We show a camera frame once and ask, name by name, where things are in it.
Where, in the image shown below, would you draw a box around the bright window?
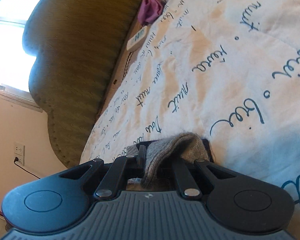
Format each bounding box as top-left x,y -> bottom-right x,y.
0,0 -> 40,92

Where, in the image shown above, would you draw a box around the white script-print bed quilt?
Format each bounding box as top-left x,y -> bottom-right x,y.
81,0 -> 300,239

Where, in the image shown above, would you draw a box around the black power cable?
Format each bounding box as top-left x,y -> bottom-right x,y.
14,156 -> 42,180

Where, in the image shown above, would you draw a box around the white remote control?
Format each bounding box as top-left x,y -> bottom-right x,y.
126,26 -> 149,51

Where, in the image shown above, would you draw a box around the olive green upholstered headboard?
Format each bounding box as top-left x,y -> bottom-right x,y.
23,0 -> 141,168

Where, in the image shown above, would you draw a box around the grey sweater navy sleeves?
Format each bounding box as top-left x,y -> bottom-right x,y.
126,132 -> 213,191

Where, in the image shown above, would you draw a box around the white wall socket plate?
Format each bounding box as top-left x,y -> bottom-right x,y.
14,142 -> 25,166

